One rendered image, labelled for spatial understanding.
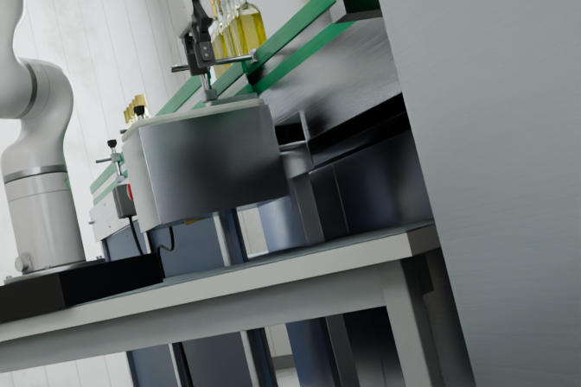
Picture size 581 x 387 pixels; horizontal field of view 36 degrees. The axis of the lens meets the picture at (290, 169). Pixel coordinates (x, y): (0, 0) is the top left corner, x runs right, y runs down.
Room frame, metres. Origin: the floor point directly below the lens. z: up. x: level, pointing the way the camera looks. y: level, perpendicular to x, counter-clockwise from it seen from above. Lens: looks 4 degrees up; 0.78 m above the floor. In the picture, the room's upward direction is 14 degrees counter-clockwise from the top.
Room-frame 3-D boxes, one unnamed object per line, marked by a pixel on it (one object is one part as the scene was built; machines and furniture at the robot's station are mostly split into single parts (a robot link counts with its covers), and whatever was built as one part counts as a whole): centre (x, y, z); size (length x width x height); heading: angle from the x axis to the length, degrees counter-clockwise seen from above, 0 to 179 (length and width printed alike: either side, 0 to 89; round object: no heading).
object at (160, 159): (1.51, 0.12, 0.92); 0.27 x 0.17 x 0.15; 111
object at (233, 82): (2.51, 0.35, 1.10); 1.75 x 0.01 x 0.08; 21
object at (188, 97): (2.49, 0.42, 1.10); 1.75 x 0.01 x 0.08; 21
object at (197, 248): (2.49, 0.33, 0.84); 1.59 x 0.18 x 0.18; 21
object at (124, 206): (2.28, 0.41, 0.96); 0.08 x 0.08 x 0.08; 21
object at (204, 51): (1.49, 0.09, 1.12); 0.03 x 0.03 x 0.07; 21
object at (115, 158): (2.62, 0.52, 1.11); 0.07 x 0.04 x 0.13; 111
